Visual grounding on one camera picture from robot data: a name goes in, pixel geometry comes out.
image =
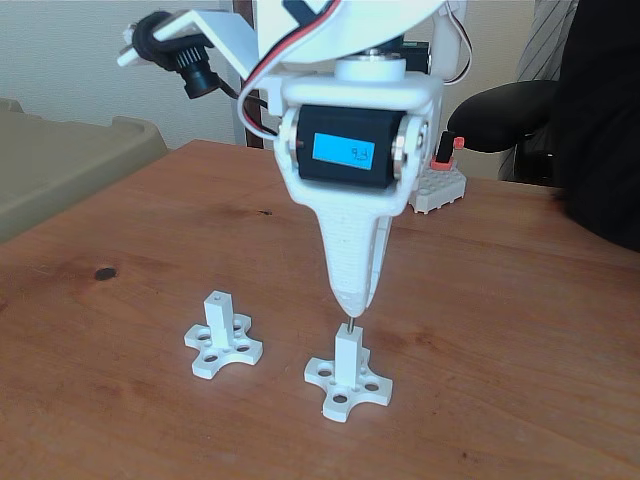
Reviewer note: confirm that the silver metal screw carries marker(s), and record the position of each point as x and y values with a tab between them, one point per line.
352	322

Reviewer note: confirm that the orange and black clamp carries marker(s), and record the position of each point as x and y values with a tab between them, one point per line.
443	155

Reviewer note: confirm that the grey striped cloth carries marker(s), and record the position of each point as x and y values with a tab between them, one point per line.
542	40

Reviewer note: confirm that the person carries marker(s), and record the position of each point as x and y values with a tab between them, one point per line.
600	125

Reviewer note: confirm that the tan plastic bin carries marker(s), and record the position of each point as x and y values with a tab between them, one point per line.
60	160

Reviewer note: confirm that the white cross-base post stand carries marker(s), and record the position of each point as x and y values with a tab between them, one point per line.
348	370
220	340

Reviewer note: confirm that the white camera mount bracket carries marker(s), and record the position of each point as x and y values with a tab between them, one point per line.
225	35

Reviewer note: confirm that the black camera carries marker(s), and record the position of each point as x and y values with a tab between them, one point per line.
196	72

